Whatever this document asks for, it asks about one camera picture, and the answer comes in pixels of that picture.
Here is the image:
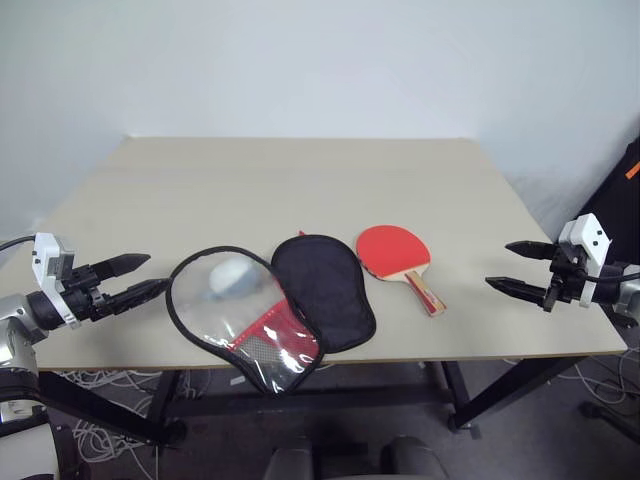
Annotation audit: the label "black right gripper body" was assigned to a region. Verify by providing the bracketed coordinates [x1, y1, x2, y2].
[542, 243, 590, 314]

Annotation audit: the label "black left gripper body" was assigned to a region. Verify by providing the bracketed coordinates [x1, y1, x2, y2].
[61, 263, 110, 322]

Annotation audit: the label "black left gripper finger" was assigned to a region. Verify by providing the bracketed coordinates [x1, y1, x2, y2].
[96, 252, 152, 282]
[101, 277, 172, 315]

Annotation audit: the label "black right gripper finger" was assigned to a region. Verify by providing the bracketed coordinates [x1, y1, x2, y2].
[505, 240, 557, 262]
[485, 276, 552, 309]

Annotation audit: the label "red table tennis paddle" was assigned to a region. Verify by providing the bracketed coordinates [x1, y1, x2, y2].
[355, 224, 448, 319]

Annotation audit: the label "large black fabric object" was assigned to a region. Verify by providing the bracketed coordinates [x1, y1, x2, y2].
[573, 113, 640, 264]

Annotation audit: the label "black floor stand base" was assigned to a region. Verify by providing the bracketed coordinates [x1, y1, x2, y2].
[578, 399, 640, 445]

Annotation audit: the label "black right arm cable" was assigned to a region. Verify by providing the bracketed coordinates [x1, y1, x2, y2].
[569, 264, 640, 285]

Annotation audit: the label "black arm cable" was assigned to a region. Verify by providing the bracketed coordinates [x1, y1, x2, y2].
[569, 264, 640, 285]
[0, 234, 39, 252]

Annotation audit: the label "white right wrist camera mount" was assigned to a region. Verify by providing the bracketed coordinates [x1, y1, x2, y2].
[556, 213, 615, 307]

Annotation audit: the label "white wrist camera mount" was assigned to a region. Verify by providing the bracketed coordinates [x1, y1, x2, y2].
[556, 213, 615, 307]
[31, 231, 82, 330]

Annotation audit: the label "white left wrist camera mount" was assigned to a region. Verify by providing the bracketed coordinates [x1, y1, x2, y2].
[31, 231, 82, 330]

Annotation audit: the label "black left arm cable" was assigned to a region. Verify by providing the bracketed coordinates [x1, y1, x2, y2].
[0, 234, 39, 252]

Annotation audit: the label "thin white floor cables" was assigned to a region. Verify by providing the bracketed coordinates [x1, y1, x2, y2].
[568, 348, 640, 407]

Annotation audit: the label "tangled white floor cables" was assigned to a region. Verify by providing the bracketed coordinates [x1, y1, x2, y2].
[52, 366, 214, 480]

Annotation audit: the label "black metal table frame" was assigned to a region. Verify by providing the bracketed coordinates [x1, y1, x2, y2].
[37, 349, 625, 450]

